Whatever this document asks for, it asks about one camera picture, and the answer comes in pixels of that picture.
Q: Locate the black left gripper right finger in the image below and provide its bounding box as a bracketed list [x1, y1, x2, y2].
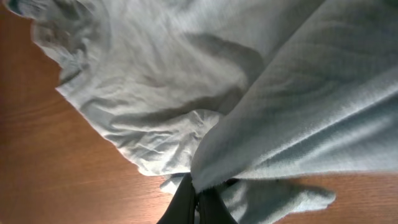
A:
[198, 188, 237, 224]

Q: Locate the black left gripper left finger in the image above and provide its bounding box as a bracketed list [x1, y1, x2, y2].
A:
[157, 174, 197, 224]

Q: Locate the light teal t-shirt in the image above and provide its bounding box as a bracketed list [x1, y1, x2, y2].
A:
[5, 0, 397, 223]

